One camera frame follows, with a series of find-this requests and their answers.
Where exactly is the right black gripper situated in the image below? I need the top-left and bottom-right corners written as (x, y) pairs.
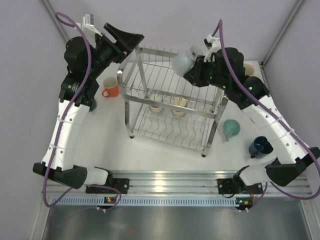
top-left (183, 55), bottom-right (229, 92)

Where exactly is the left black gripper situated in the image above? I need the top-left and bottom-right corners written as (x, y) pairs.
top-left (86, 22), bottom-right (144, 79)

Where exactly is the light blue mug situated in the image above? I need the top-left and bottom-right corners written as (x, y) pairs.
top-left (171, 45), bottom-right (203, 77)

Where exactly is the small cream steel tumbler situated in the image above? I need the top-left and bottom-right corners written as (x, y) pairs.
top-left (172, 97), bottom-right (187, 117)

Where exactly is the cream floral mug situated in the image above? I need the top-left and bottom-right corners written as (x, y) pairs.
top-left (243, 63), bottom-right (255, 77)

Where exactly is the white steel cup wood band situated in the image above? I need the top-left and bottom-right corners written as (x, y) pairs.
top-left (149, 93), bottom-right (164, 115)

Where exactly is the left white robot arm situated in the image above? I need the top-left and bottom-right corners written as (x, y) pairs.
top-left (32, 23), bottom-right (145, 193)

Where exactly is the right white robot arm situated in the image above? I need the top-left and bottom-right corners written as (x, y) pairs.
top-left (183, 47), bottom-right (320, 193)

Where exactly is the stainless steel dish rack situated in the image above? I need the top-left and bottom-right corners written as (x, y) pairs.
top-left (117, 46), bottom-right (229, 157)

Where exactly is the orange mug white interior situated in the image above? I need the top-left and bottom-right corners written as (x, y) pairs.
top-left (101, 77), bottom-right (120, 98)

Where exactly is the mint green mug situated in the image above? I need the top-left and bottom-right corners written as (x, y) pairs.
top-left (223, 119), bottom-right (241, 142)

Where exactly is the dark teal mug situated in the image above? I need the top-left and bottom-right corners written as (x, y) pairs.
top-left (89, 99), bottom-right (97, 112)

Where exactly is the navy blue mug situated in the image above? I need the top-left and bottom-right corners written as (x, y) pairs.
top-left (248, 136), bottom-right (274, 159)

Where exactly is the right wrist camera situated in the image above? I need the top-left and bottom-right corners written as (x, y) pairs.
top-left (204, 34), bottom-right (222, 62)

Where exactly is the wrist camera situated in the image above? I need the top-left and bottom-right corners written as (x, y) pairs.
top-left (204, 34), bottom-right (222, 62)
top-left (76, 13), bottom-right (103, 38)

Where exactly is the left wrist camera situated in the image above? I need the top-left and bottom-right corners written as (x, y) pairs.
top-left (76, 13), bottom-right (103, 38)

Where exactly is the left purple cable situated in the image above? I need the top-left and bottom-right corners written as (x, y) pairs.
top-left (42, 11), bottom-right (123, 208)

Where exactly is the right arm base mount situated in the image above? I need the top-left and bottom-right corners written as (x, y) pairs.
top-left (217, 175), bottom-right (263, 196)

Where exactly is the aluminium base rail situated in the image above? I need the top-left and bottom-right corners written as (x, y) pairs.
top-left (46, 170), bottom-right (312, 198)

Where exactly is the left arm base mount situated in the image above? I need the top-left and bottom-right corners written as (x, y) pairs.
top-left (85, 178), bottom-right (130, 194)

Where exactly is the white slotted cable duct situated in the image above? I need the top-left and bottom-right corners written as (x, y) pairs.
top-left (57, 195), bottom-right (250, 207)

